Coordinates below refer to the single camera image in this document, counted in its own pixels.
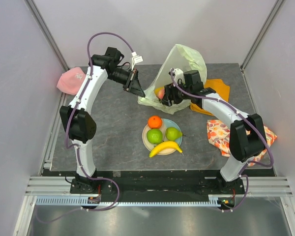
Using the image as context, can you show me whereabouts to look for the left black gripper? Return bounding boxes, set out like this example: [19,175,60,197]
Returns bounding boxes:
[107,68,145,98]

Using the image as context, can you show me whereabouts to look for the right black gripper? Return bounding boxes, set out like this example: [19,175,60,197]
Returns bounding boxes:
[160,79,192,107]

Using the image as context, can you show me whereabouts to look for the pink fake peach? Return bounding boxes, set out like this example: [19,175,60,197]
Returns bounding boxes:
[156,88,165,100]

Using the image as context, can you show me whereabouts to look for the yellow fake lemon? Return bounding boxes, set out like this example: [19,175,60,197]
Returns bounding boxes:
[154,87,163,94]

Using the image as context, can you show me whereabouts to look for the fake orange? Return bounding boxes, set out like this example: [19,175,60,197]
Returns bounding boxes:
[147,116,163,129]

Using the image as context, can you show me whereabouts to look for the light green plastic bag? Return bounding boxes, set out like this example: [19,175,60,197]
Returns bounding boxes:
[138,44,207,115]

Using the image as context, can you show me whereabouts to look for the green fake pear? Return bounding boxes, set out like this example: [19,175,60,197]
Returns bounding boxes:
[165,127,183,141]

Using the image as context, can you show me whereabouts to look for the green fake apple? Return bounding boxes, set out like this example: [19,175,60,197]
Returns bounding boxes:
[146,129,163,145]

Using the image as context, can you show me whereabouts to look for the yellow fake banana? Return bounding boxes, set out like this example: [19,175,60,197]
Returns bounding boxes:
[149,141,183,158]

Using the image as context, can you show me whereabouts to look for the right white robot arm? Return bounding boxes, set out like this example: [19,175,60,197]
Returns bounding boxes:
[160,68,267,194]

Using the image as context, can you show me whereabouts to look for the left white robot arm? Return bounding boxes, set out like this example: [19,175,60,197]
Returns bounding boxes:
[59,47,145,193]

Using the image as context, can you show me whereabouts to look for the cream and blue plate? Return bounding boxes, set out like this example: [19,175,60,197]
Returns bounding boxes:
[142,118,182,155]

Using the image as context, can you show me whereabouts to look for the orange folded cloth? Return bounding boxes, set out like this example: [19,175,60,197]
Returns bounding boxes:
[190,79,230,116]

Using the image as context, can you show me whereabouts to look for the floral patterned cloth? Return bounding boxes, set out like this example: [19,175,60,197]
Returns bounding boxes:
[206,119,267,167]

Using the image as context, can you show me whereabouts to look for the pink cloth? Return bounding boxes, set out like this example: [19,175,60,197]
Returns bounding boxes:
[57,67,86,95]

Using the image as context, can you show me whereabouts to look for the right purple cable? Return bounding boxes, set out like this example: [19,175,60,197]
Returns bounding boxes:
[170,68,275,214]

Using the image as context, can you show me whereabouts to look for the purple cable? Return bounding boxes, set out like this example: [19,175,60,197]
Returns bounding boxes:
[170,68,275,214]
[34,31,138,224]

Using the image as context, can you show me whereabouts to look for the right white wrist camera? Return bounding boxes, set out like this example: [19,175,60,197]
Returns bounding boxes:
[173,68,185,84]

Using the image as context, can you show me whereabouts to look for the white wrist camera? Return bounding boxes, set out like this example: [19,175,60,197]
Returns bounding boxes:
[131,52,143,70]
[173,68,185,84]

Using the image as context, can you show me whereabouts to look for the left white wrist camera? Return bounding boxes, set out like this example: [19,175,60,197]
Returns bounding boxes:
[131,52,143,70]

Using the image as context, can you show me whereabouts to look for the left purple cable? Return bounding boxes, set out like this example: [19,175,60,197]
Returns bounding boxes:
[34,31,138,224]

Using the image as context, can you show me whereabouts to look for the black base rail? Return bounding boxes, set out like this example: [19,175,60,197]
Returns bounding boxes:
[70,170,245,196]

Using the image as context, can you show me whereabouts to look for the white slotted cable duct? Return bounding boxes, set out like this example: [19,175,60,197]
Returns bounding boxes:
[35,196,226,207]

